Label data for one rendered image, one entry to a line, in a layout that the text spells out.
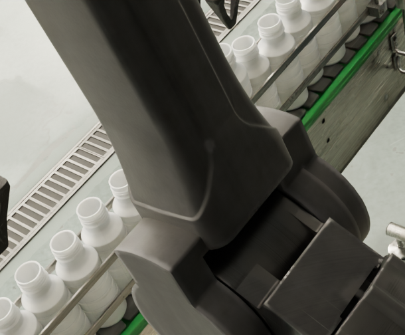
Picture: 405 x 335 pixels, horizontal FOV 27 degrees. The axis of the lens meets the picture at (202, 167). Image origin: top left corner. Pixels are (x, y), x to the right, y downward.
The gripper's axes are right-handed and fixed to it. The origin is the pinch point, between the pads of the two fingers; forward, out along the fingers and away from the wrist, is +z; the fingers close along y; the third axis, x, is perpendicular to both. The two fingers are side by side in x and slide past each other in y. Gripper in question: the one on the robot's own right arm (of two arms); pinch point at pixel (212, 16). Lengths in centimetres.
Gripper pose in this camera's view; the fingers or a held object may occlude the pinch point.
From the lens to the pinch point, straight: 115.7
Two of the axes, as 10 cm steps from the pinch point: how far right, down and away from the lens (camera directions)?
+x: -6.0, 6.8, -4.2
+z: 2.6, 6.6, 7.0
